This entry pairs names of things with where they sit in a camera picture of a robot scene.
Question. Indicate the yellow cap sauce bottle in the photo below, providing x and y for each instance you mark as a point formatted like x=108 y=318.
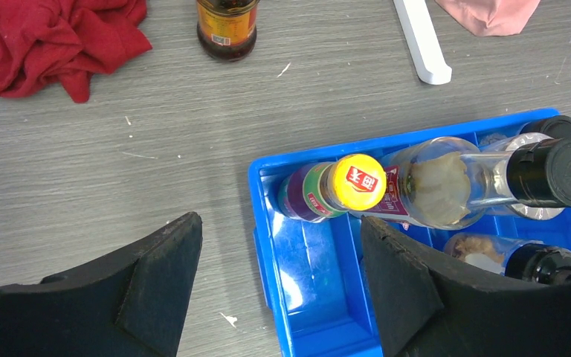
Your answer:
x=325 y=190

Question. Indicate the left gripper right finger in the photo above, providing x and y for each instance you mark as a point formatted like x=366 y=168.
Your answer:
x=427 y=303

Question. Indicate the clear bottle black cap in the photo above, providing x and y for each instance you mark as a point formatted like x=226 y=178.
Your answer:
x=448 y=183

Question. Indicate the pink shorts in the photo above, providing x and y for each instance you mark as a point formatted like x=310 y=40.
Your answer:
x=490 y=17

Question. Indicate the red lid chili jar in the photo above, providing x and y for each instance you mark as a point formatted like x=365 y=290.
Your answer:
x=227 y=29

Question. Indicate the blue plastic divided bin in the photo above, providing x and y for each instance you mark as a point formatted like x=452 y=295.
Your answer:
x=314 y=275

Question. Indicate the small black cap shaker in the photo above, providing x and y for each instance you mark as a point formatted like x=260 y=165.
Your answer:
x=528 y=260

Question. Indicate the red cloth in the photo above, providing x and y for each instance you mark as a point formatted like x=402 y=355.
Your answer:
x=66 y=42

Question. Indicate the white clothes rack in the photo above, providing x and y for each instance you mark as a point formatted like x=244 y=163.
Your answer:
x=422 y=41

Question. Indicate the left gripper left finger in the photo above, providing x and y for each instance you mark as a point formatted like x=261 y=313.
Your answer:
x=130 y=302

